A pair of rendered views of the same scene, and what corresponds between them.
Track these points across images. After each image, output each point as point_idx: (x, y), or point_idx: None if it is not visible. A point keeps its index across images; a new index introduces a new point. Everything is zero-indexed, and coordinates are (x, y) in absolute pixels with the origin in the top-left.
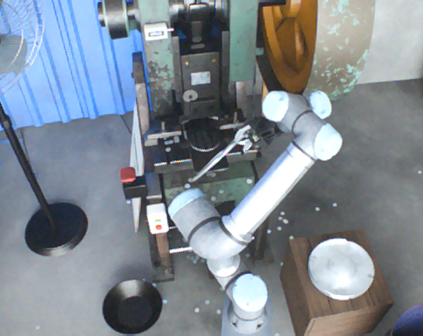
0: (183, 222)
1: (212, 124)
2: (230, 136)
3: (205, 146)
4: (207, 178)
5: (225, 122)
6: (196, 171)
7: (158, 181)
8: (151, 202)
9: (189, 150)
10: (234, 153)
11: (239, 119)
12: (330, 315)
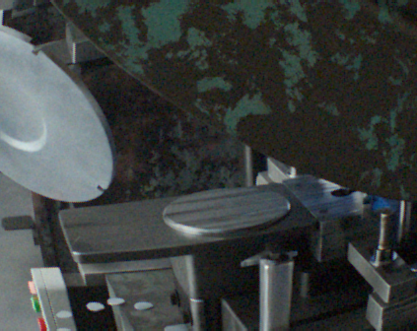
0: None
1: (329, 212)
2: (341, 299)
3: (185, 212)
4: (151, 328)
5: (373, 245)
6: (65, 212)
7: (138, 267)
8: (73, 275)
9: (165, 198)
10: (239, 322)
11: (394, 263)
12: None
